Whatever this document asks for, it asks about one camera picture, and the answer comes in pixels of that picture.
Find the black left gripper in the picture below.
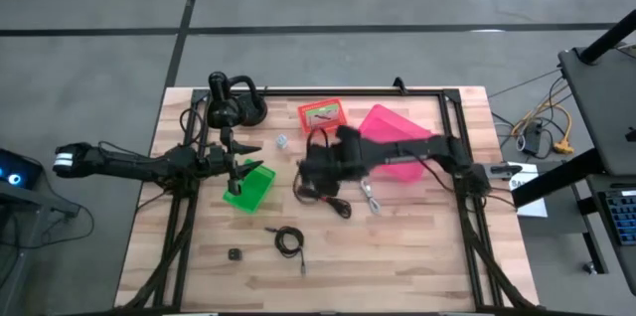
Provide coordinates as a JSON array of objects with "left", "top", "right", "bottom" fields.
[{"left": 201, "top": 126, "right": 265, "bottom": 196}]

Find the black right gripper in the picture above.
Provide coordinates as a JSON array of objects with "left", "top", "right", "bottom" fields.
[{"left": 297, "top": 126, "right": 372, "bottom": 196}]

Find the white box with green edge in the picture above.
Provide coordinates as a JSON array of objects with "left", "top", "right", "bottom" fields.
[{"left": 306, "top": 106, "right": 344, "bottom": 128}]

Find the white cable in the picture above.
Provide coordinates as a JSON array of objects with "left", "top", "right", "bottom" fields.
[{"left": 360, "top": 179, "right": 383, "bottom": 217}]

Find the black cable with red tie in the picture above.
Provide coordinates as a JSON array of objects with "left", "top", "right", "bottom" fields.
[{"left": 293, "top": 181, "right": 353, "bottom": 221}]

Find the black cable with jack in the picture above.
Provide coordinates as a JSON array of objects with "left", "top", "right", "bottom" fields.
[{"left": 264, "top": 226, "right": 308, "bottom": 277}]

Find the green translucent plastic bin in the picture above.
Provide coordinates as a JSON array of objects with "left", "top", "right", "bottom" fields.
[{"left": 222, "top": 158, "right": 277, "bottom": 216}]

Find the pink translucent plastic bin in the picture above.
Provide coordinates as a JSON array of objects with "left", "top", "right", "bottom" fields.
[{"left": 357, "top": 103, "right": 438, "bottom": 183}]

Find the orange plastic basket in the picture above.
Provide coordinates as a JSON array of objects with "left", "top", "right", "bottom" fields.
[{"left": 297, "top": 98, "right": 348, "bottom": 134}]

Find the black marker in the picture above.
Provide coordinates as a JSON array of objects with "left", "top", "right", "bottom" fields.
[{"left": 489, "top": 164, "right": 524, "bottom": 177}]

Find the black power strip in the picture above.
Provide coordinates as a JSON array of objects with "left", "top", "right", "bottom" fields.
[{"left": 521, "top": 120, "right": 547, "bottom": 156}]

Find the white paper sheet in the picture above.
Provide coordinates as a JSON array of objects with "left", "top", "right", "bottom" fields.
[{"left": 506, "top": 161, "right": 549, "bottom": 219}]

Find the grey side desk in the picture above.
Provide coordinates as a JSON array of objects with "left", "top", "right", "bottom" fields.
[{"left": 0, "top": 179, "right": 81, "bottom": 316}]

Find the black desk leg bar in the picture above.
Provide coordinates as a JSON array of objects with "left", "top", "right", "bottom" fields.
[{"left": 511, "top": 149, "right": 605, "bottom": 208}]

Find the black device with blue lights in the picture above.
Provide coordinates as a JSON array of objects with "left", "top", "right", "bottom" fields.
[{"left": 0, "top": 148, "right": 44, "bottom": 191}]

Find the dark grey desk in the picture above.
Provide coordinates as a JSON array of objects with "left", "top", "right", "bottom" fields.
[{"left": 558, "top": 45, "right": 636, "bottom": 178}]

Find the grey keyboard desk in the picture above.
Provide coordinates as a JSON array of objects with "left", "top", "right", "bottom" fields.
[{"left": 585, "top": 174, "right": 636, "bottom": 297}]

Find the black keyboard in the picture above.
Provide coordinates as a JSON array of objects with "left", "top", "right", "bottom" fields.
[{"left": 603, "top": 189, "right": 636, "bottom": 247}]

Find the black pole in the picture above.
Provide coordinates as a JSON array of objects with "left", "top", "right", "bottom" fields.
[{"left": 578, "top": 7, "right": 636, "bottom": 67}]

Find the black round mount with loop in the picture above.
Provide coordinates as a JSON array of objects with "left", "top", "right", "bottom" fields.
[{"left": 206, "top": 71, "right": 268, "bottom": 129}]

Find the black aluminium table frame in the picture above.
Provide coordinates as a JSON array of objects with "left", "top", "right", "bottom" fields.
[{"left": 116, "top": 87, "right": 538, "bottom": 316}]

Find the yellow power cable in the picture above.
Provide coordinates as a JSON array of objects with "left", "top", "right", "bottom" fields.
[{"left": 511, "top": 101, "right": 576, "bottom": 156}]

